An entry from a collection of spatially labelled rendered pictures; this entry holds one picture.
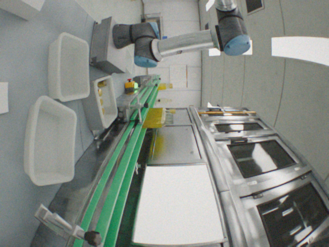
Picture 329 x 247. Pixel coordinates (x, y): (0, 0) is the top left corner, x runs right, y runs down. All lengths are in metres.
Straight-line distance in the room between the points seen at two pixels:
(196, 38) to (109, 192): 0.62
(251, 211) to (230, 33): 0.72
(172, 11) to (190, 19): 0.98
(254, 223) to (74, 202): 0.66
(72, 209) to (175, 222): 0.35
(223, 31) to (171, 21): 6.46
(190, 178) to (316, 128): 1.54
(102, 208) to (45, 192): 0.19
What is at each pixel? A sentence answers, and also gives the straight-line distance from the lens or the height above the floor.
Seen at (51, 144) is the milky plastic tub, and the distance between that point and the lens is 0.48.
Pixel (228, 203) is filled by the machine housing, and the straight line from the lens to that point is 0.61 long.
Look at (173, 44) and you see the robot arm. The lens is 0.59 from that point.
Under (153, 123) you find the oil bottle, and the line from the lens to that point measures 0.84.
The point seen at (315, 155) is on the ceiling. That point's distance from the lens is 1.84.
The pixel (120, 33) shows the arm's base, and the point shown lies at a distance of 0.73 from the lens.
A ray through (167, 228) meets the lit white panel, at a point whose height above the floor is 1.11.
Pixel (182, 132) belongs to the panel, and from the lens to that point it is 0.99.
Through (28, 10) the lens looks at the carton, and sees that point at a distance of 0.46.
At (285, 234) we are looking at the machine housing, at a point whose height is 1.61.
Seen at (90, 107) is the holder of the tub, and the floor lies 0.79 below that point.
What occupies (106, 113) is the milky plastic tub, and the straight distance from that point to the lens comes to 0.76.
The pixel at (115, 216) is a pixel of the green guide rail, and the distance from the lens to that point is 0.47.
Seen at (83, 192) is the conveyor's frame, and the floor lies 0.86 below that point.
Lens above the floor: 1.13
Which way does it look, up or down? 3 degrees down
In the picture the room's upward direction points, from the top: 88 degrees clockwise
